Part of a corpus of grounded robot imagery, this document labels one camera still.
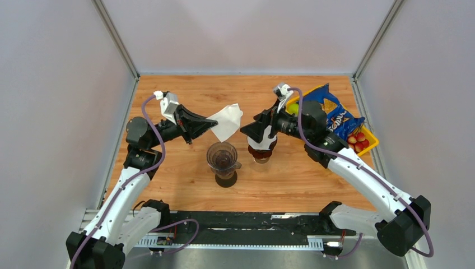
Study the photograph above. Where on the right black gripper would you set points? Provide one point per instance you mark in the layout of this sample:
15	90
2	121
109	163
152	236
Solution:
266	118

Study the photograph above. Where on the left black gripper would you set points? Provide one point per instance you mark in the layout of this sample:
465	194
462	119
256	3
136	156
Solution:
190	125

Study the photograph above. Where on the amber coffee dripper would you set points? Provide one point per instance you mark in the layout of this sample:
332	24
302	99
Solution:
256	153

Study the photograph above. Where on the grey smoky coffee dripper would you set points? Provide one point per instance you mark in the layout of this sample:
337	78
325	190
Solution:
222	158

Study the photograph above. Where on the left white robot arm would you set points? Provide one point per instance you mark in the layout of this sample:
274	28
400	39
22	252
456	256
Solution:
107	240

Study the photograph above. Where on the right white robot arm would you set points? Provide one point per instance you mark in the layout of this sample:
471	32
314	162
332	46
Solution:
400	222

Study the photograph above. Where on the clear glass server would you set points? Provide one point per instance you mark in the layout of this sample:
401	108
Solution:
261	159

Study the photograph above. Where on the green lime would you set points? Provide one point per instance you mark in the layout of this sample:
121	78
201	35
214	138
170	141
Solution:
293	109

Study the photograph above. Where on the brown glass carafe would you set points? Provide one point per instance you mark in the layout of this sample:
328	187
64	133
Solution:
227	181

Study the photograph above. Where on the blue chips bag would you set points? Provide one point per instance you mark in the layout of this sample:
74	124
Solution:
339	119

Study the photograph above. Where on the red strawberries cluster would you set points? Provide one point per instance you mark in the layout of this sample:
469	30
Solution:
358	142

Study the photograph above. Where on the yellow plastic tray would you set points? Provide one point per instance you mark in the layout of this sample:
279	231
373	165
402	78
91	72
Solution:
373	140

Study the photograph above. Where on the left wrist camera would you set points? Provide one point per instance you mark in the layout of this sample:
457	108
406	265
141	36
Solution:
168	104

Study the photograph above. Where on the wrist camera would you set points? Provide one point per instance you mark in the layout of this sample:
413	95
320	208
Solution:
168	104
283	93

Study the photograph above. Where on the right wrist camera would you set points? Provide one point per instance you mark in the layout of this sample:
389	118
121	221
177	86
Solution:
283	93

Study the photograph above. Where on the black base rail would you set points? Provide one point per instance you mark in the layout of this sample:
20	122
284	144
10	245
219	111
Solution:
244	229

